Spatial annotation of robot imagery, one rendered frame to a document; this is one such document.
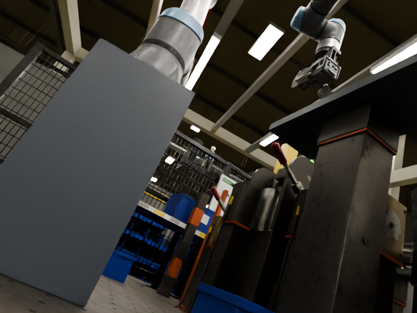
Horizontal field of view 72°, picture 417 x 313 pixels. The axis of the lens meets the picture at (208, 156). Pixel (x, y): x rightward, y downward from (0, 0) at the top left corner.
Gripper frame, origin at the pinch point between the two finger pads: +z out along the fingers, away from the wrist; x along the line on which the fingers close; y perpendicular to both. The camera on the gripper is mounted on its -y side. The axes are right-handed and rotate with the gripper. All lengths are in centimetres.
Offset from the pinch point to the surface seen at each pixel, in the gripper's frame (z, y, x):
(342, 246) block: 52, 39, -13
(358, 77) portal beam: -180, -118, 128
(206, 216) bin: 35, -72, 12
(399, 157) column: -456, -440, 644
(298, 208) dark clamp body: 40.4, 14.1, -2.3
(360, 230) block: 49, 39, -11
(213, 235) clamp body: 47, -34, 2
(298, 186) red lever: 34.5, 12.3, -2.7
